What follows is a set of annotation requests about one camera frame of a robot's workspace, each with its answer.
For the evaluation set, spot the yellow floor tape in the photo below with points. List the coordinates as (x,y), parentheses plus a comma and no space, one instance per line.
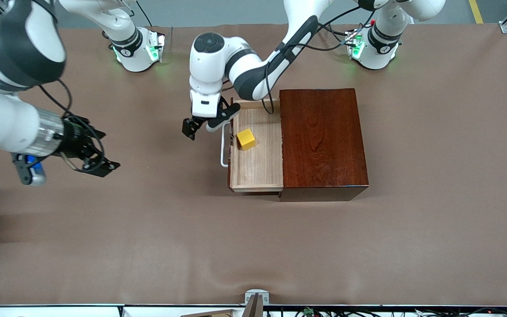
(476,12)

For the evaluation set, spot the white table edge profile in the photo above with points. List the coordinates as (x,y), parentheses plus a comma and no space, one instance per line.
(38,312)

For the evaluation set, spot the dark red wooden cabinet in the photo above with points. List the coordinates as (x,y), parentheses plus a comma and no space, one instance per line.
(324,141)

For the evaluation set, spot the wooden board piece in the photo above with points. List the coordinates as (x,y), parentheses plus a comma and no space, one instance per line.
(214,314)

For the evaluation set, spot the camera stand post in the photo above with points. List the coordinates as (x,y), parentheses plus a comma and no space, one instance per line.
(253,308)

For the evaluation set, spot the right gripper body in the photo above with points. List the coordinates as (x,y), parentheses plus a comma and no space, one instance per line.
(75,141)

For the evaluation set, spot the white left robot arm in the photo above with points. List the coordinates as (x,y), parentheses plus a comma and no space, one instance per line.
(209,61)

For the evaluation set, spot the grey metal bracket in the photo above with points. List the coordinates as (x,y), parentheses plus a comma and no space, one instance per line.
(257,294)

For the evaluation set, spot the light wooden drawer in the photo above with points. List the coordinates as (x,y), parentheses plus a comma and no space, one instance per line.
(258,167)

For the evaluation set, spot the brown table cover sheet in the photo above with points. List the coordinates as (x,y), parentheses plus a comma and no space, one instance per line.
(148,246)

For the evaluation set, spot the yellow cube block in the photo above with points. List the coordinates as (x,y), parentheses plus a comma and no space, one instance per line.
(246,138)

